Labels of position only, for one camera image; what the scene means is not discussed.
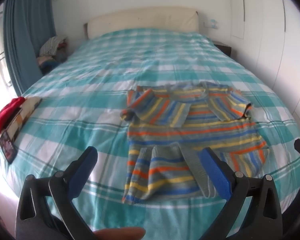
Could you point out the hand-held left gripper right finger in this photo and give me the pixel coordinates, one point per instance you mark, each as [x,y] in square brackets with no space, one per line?
[216,172]

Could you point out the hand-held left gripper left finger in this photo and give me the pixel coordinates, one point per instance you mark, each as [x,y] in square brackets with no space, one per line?
[82,170]

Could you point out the striped knit shirt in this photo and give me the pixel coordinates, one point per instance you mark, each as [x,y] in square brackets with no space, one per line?
[202,125]

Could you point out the striped knit pants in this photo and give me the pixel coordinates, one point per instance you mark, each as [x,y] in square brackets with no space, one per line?
[162,175]

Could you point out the pile of clothes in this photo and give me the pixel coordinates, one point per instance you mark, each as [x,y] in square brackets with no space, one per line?
[51,50]

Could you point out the person's left hand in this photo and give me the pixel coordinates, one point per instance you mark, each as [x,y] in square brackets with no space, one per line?
[120,234]

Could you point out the black smartphone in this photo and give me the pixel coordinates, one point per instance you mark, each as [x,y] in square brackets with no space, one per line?
[8,146]

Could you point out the checked folded cloth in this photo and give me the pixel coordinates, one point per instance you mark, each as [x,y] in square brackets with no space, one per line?
[25,115]

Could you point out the red cloth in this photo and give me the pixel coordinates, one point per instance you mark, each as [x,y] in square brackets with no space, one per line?
[7,112]

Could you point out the white wardrobe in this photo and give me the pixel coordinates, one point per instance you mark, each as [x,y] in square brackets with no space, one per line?
[270,30]

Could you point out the teal plaid bed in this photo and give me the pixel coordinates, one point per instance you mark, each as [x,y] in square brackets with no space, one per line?
[145,62]

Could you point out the dark wooden nightstand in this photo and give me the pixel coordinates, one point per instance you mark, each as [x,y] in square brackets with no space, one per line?
[225,47]

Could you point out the blue curtain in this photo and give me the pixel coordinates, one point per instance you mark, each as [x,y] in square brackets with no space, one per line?
[25,35]

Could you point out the cream padded headboard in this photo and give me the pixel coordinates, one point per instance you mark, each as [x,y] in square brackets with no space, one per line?
[142,21]

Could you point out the wall socket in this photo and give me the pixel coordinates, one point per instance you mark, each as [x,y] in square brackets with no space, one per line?
[212,23]

